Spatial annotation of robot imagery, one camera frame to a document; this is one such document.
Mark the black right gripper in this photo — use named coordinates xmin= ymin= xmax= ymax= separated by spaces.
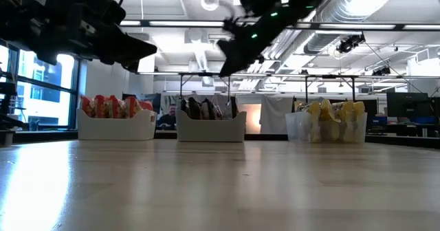
xmin=217 ymin=10 xmax=292 ymax=78

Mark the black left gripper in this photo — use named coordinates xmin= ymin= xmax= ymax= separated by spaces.
xmin=34 ymin=2 xmax=158 ymax=73

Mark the silver snack packet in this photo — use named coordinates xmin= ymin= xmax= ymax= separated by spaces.
xmin=229 ymin=96 xmax=239 ymax=119

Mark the black overhead light bar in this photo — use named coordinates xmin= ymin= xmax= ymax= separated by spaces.
xmin=118 ymin=17 xmax=440 ymax=32

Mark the white hanging sheet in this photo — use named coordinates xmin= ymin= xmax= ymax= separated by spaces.
xmin=259 ymin=96 xmax=294 ymax=135

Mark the grey plastic bin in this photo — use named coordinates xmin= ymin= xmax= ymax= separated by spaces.
xmin=175 ymin=109 xmax=248 ymax=143

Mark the person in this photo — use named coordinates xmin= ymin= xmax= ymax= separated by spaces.
xmin=157 ymin=103 xmax=178 ymax=131

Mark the white plastic bin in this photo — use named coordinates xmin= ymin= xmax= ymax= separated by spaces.
xmin=76 ymin=107 xmax=158 ymax=142

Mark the clear plastic bin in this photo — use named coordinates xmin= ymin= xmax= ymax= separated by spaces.
xmin=285 ymin=111 xmax=368 ymax=144

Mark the black ceiling spotlight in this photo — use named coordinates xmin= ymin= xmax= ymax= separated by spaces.
xmin=336 ymin=34 xmax=366 ymax=54

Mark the black background monitor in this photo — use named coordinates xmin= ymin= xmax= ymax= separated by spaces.
xmin=386 ymin=92 xmax=430 ymax=119

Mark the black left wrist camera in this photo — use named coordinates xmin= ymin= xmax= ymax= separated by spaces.
xmin=88 ymin=0 xmax=127 ymax=25

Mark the white ring ceiling lamp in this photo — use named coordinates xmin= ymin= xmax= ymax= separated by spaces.
xmin=201 ymin=0 xmax=221 ymax=12

